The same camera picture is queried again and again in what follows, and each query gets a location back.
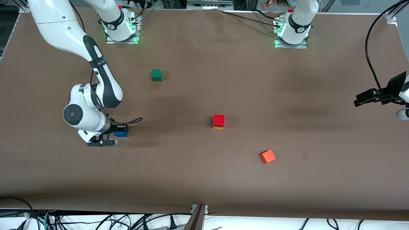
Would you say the aluminium corner profile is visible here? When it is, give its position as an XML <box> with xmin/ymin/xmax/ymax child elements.
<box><xmin>385</xmin><ymin>0</ymin><xmax>409</xmax><ymax>23</ymax></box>

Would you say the brown table cover sheet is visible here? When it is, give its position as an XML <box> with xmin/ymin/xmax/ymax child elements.
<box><xmin>0</xmin><ymin>8</ymin><xmax>409</xmax><ymax>221</ymax></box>

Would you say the orange wooden block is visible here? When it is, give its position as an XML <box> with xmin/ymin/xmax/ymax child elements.
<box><xmin>260</xmin><ymin>149</ymin><xmax>276</xmax><ymax>164</ymax></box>

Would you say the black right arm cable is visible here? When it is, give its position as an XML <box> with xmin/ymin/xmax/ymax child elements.
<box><xmin>90</xmin><ymin>69</ymin><xmax>143</xmax><ymax>126</ymax></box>

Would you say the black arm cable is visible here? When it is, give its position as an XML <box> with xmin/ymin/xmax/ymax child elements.
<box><xmin>365</xmin><ymin>0</ymin><xmax>409</xmax><ymax>98</ymax></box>
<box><xmin>90</xmin><ymin>69</ymin><xmax>143</xmax><ymax>126</ymax></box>

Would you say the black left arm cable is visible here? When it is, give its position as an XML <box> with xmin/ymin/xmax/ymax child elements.
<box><xmin>365</xmin><ymin>0</ymin><xmax>409</xmax><ymax>98</ymax></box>

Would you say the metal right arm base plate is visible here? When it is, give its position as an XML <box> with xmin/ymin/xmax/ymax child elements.
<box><xmin>105</xmin><ymin>13</ymin><xmax>143</xmax><ymax>44</ymax></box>

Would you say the black cable across table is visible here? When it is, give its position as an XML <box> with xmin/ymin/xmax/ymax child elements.
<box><xmin>219</xmin><ymin>10</ymin><xmax>282</xmax><ymax>29</ymax></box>

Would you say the grey aluminium frame rail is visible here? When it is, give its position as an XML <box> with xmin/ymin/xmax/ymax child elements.
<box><xmin>187</xmin><ymin>0</ymin><xmax>234</xmax><ymax>9</ymax></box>

